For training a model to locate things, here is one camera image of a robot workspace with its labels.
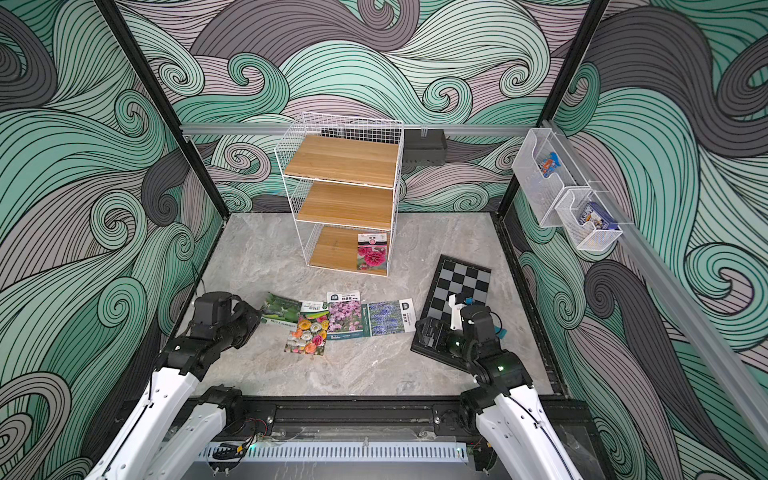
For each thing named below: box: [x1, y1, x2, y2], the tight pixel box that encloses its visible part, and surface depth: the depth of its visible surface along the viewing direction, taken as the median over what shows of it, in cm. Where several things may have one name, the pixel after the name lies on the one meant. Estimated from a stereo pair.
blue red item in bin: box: [538, 151, 561, 178], surface depth 85 cm
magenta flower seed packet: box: [357, 233, 388, 271], surface depth 109 cm
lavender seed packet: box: [362, 298, 417, 337], surface depth 94 cm
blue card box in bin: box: [578, 201, 619, 230], surface depth 67 cm
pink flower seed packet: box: [327, 290, 364, 341], surface depth 93 cm
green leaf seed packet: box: [260, 292, 303, 329], surface depth 86 cm
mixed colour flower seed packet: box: [284, 300, 329, 356], surface depth 90 cm
